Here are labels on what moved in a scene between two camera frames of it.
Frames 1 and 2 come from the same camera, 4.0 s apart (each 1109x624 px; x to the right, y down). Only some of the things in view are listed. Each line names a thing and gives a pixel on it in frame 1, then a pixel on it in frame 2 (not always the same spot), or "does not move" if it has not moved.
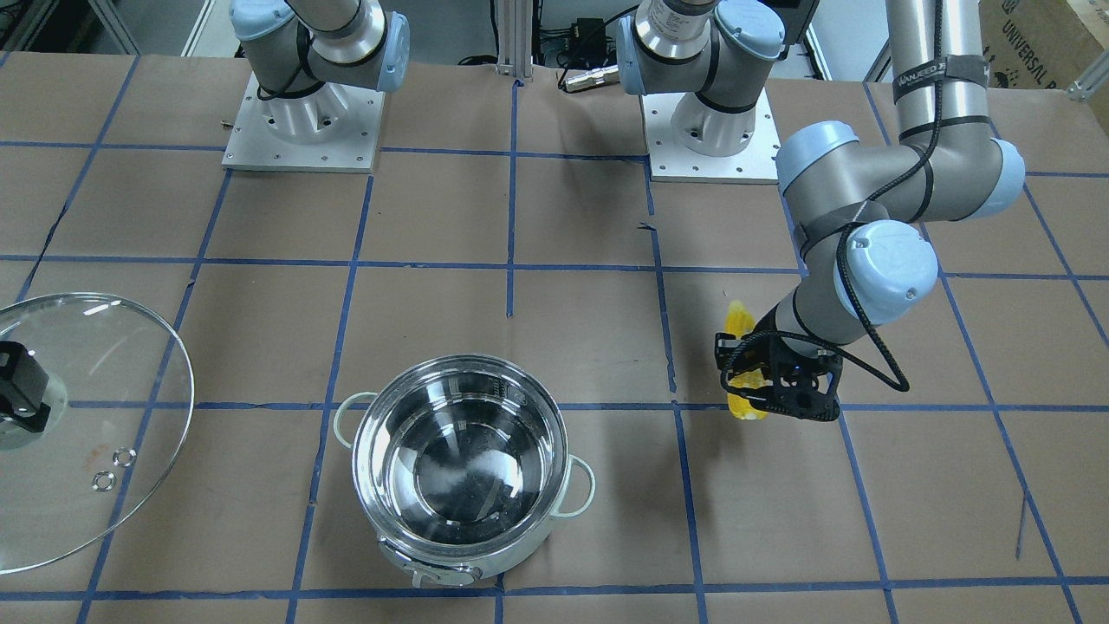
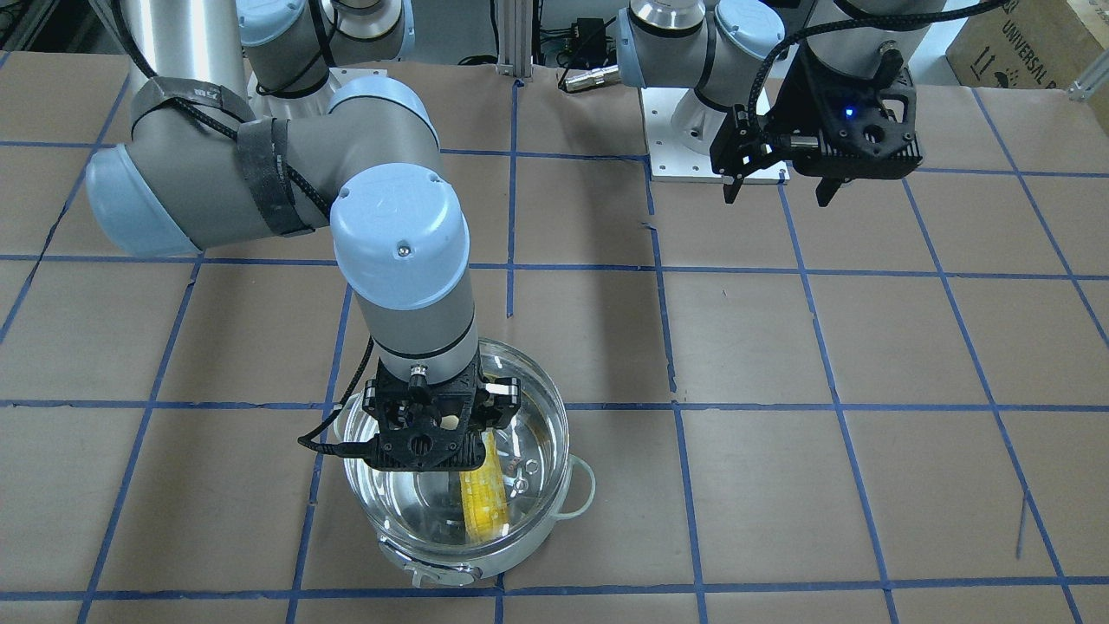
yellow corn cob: [740, 320] → [484, 497]
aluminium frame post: [515, 45] does not move
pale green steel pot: [460, 463] does not move
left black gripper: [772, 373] → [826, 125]
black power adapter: [588, 43] does not move
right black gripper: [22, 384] → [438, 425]
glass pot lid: [121, 400] → [462, 510]
